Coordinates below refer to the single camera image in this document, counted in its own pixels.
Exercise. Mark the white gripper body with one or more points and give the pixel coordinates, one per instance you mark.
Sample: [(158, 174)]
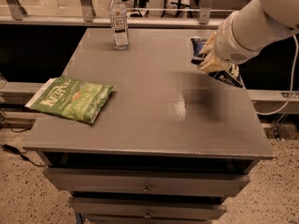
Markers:
[(226, 46)]

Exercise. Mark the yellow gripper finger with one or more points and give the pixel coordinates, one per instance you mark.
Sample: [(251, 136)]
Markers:
[(213, 63), (208, 45)]

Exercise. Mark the blue chip bag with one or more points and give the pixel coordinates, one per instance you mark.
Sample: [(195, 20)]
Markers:
[(229, 76)]

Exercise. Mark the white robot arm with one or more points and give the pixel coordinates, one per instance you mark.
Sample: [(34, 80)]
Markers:
[(244, 33)]

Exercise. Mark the clear plastic water bottle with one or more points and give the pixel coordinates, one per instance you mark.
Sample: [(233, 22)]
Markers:
[(118, 21)]

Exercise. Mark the green chip bag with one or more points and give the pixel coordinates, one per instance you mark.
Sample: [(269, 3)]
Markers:
[(70, 98)]

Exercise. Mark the grey drawer cabinet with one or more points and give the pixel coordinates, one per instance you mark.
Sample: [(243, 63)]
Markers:
[(163, 116)]

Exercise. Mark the upper grey drawer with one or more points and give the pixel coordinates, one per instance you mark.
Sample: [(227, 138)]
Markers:
[(135, 182)]

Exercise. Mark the grey drawer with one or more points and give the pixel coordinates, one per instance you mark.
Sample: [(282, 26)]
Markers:
[(135, 182), (146, 209)]

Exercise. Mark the lower grey drawer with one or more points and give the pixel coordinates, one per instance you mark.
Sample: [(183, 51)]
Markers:
[(146, 209)]

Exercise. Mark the metal railing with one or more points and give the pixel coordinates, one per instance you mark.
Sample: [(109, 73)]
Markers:
[(103, 13)]

